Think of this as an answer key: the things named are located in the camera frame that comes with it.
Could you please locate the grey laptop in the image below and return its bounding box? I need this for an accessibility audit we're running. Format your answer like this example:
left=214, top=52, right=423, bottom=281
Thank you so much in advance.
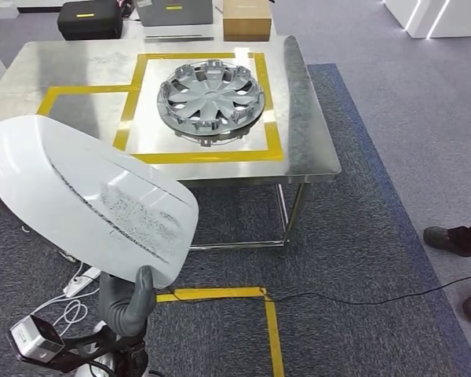
left=134, top=0, right=214, bottom=27

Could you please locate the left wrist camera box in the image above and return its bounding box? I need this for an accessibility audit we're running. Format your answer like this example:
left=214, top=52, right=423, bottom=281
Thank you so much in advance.
left=8, top=314, right=65, bottom=364

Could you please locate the black carrying case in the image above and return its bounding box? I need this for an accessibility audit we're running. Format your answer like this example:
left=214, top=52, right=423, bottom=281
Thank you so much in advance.
left=57, top=0, right=124, bottom=42

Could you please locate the white curved panel part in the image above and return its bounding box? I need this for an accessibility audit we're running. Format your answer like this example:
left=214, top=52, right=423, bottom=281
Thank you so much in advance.
left=0, top=115, right=200, bottom=291

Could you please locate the stainless steel table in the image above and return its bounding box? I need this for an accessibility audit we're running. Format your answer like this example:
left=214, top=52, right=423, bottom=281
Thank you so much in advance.
left=0, top=35, right=342, bottom=251

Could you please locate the white power cable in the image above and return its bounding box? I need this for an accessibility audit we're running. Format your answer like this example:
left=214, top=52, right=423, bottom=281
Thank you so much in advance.
left=21, top=223, right=101, bottom=337

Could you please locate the white desk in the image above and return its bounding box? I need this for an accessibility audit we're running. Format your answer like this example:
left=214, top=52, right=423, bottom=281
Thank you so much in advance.
left=121, top=0, right=278, bottom=44

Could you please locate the brown cardboard box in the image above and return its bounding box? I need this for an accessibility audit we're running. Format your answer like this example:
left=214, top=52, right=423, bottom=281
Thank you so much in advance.
left=223, top=0, right=272, bottom=42

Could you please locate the white power strip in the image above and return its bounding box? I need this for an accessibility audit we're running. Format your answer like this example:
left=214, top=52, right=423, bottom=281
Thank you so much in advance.
left=63, top=266, right=102, bottom=298

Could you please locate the silver flat device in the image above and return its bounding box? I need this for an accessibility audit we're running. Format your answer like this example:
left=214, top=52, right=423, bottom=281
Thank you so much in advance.
left=143, top=24, right=215, bottom=42

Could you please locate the person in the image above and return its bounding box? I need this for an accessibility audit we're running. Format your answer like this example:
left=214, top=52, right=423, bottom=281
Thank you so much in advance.
left=422, top=217, right=471, bottom=326

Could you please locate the white lit wall block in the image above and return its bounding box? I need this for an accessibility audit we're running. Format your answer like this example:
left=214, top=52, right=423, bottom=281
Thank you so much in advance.
left=383, top=0, right=471, bottom=40

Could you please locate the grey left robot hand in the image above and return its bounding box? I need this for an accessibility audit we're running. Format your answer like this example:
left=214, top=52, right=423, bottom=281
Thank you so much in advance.
left=98, top=265, right=156, bottom=339

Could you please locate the grey wheel hubcap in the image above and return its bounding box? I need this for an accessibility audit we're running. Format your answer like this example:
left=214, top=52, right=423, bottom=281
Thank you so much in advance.
left=156, top=60, right=266, bottom=148

